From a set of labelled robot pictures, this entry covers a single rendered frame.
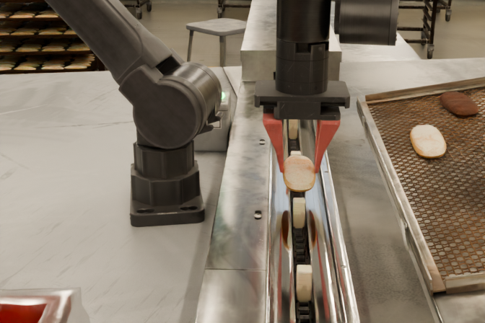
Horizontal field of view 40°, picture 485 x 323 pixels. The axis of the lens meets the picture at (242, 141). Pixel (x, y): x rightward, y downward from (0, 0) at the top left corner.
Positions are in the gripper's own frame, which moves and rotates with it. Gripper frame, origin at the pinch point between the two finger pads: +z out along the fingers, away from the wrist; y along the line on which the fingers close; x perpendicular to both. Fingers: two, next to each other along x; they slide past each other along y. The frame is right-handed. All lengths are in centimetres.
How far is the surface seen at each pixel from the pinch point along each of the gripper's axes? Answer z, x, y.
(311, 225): 3.7, -7.8, 1.2
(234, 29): 44, 306, -27
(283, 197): 3.7, -1.0, -1.7
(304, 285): 3.1, -20.5, 0.0
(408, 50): 7, 93, 30
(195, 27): 44, 312, -50
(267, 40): -3, 53, -5
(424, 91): -2.1, 23.8, 18.9
